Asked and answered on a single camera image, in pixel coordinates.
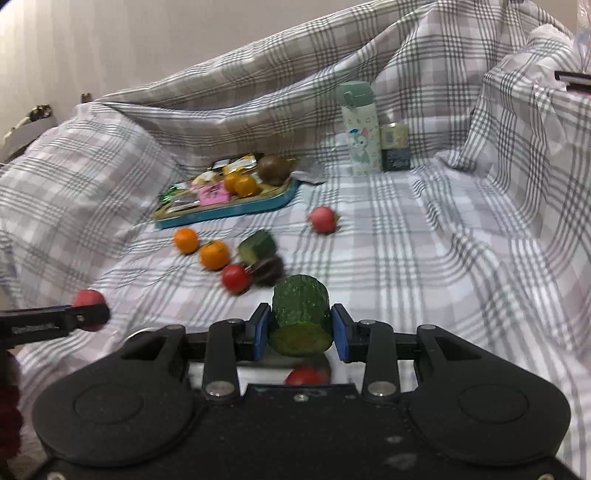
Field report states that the large red radish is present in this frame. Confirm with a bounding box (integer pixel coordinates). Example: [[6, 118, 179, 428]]
[[72, 289, 107, 306]]

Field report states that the red cherry tomato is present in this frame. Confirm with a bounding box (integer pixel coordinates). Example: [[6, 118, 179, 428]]
[[221, 264, 250, 295], [284, 366, 331, 386]]

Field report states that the cucumber piece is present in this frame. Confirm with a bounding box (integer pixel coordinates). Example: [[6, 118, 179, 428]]
[[269, 275, 332, 358], [238, 230, 277, 265]]

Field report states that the orange tangerine with stem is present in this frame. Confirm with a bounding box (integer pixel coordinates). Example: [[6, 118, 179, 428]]
[[198, 240, 231, 271]]

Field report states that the small pink radish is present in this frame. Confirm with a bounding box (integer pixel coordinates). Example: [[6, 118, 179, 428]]
[[308, 206, 339, 235]]

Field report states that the pink snack packet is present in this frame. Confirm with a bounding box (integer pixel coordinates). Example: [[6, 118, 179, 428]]
[[197, 181, 231, 207]]

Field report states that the green foil candy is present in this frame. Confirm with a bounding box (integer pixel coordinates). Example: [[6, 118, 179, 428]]
[[158, 182, 187, 205]]

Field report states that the small orange in tin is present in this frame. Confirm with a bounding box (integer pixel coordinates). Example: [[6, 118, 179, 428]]
[[223, 172, 242, 195], [233, 175, 259, 198]]

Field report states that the blue gold snack tin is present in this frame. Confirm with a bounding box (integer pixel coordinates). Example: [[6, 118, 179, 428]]
[[152, 153, 300, 229]]

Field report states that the yellow pastry packet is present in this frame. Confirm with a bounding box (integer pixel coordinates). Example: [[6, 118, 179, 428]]
[[211, 153, 257, 176]]

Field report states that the brown kiwi fruit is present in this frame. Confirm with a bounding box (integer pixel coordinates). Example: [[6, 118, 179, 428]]
[[256, 155, 291, 187]]

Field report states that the silver foil wrapper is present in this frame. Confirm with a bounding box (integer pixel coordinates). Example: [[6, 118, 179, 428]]
[[290, 156, 328, 185]]

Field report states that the grey plaid sofa cover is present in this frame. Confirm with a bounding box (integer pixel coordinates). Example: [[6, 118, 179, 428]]
[[1, 1, 590, 478]]

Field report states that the small green jar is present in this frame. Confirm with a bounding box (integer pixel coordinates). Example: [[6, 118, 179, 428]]
[[380, 123, 411, 172]]

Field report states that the white green cartoon bottle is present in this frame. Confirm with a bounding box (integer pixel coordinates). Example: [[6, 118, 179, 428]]
[[337, 81, 382, 176]]

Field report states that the black device on armrest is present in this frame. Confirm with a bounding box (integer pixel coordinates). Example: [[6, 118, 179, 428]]
[[554, 71, 591, 95]]

